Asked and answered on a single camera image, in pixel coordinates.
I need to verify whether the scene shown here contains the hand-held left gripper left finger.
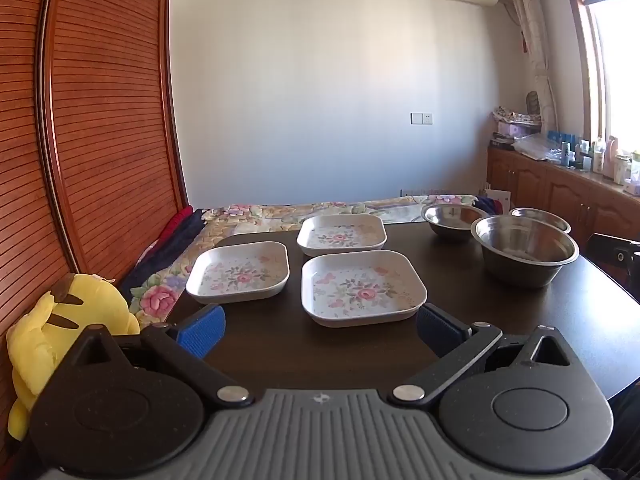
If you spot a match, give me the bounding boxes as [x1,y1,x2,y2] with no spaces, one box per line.
[62,304,255,407]

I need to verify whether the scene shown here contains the navy folded cloth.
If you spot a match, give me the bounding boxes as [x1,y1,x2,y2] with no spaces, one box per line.
[472,196,506,216]

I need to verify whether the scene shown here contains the floral square plate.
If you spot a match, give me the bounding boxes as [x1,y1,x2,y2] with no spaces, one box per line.
[296,214,387,257]
[301,252,428,328]
[186,241,291,305]

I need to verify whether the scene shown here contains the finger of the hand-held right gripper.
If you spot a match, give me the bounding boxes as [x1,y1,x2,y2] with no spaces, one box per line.
[585,232,640,306]

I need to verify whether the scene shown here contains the row of toiletry bottles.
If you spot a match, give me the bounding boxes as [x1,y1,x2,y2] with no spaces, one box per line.
[547,130,640,196]

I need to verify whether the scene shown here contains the wooden slatted wardrobe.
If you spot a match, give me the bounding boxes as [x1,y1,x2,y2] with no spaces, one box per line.
[0,0,190,406]

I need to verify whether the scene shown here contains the small steel bowl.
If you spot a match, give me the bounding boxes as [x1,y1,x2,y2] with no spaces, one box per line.
[509,207,572,235]

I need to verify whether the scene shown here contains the floral bedspread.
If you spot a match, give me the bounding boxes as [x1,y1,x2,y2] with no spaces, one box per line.
[129,194,481,331]

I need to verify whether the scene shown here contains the white paper bag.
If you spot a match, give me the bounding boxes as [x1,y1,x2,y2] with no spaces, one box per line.
[480,187,512,211]

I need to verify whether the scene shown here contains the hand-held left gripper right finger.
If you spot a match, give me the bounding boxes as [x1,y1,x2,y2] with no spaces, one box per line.
[389,304,571,408]

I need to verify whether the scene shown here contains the yellow plush toy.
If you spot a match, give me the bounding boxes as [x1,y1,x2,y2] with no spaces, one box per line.
[6,273,141,443]

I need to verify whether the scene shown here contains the pile of cloths and boxes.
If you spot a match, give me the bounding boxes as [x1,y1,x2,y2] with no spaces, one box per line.
[491,105,543,148]

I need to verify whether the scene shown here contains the wooden cabinet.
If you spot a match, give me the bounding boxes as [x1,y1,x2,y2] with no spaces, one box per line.
[487,145,640,266]

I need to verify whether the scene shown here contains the large steel bowl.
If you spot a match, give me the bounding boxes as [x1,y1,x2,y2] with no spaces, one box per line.
[471,215,581,288]

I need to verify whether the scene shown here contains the clear plastic bag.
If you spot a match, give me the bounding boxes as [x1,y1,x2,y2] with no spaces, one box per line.
[512,132,563,163]

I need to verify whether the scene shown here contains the medium steel bowl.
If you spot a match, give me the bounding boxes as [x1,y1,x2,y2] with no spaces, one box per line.
[421,204,490,242]

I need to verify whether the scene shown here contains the navy and red clothes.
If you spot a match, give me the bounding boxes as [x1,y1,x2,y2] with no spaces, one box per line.
[117,205,208,293]

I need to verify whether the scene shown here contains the patterned white curtain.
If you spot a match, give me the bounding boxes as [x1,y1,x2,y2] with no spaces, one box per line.
[500,0,558,133]

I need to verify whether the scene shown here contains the window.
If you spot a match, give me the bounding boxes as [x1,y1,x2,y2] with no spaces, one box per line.
[560,0,640,161]

